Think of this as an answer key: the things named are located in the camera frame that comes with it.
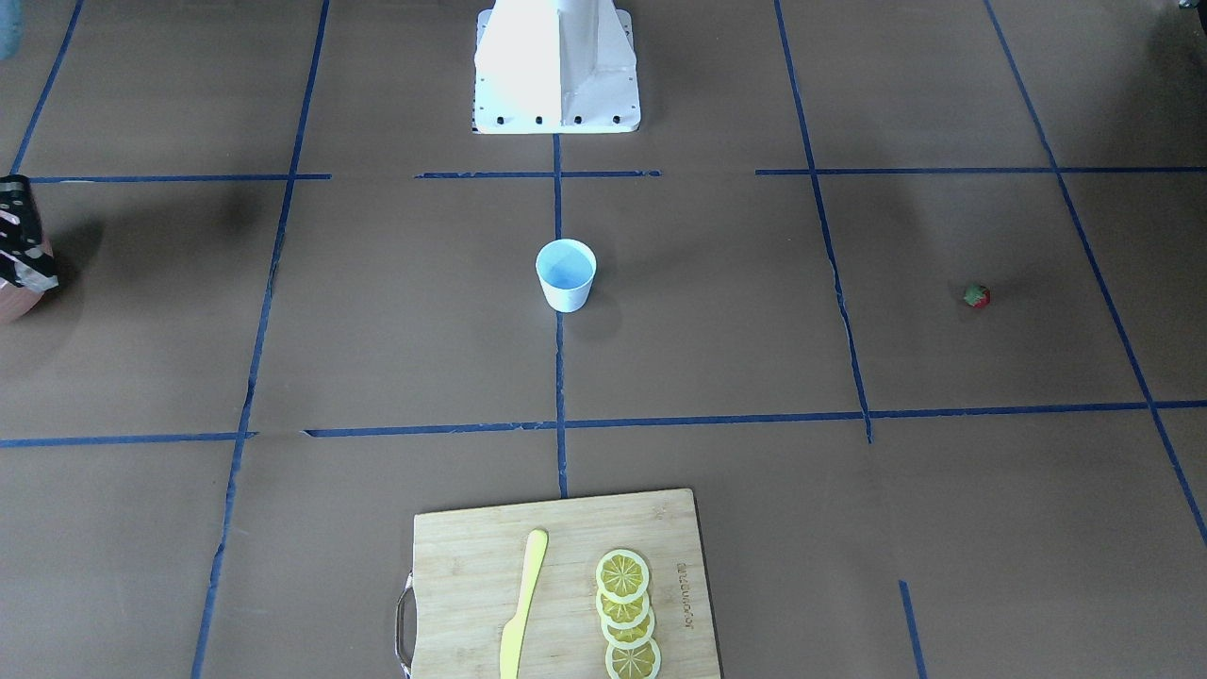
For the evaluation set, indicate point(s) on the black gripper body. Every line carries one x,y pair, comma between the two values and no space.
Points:
21,227

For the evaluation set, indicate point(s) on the light blue cup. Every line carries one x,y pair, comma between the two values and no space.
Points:
566,269

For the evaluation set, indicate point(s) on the pink bowl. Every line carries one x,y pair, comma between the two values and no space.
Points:
14,297

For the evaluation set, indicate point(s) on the wooden cutting board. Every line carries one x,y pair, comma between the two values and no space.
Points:
464,584

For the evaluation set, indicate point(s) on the yellow plastic knife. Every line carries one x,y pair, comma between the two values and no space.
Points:
514,631

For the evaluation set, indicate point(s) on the lemon slices row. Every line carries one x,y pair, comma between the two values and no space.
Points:
627,621

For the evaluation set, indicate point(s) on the red toy strawberry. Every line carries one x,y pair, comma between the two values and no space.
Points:
977,296

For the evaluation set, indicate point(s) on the white camera post with base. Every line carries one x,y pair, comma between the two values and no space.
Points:
555,67

